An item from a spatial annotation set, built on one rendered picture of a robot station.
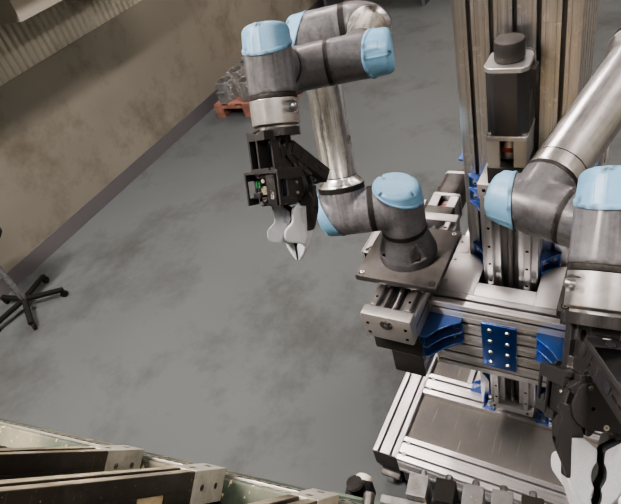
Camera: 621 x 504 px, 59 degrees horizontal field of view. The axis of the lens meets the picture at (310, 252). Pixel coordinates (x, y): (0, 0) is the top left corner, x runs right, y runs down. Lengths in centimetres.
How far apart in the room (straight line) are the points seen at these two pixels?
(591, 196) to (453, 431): 156
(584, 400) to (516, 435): 148
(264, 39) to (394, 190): 59
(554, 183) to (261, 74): 43
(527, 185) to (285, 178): 34
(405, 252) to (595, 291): 83
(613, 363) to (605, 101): 40
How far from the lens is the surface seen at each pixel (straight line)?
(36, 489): 93
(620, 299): 62
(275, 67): 85
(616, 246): 62
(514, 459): 205
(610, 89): 88
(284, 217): 90
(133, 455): 146
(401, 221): 134
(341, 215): 134
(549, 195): 75
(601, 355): 61
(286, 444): 244
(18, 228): 416
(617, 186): 63
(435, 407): 215
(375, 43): 92
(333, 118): 132
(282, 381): 262
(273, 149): 83
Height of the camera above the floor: 202
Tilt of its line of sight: 39 degrees down
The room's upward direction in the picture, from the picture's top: 18 degrees counter-clockwise
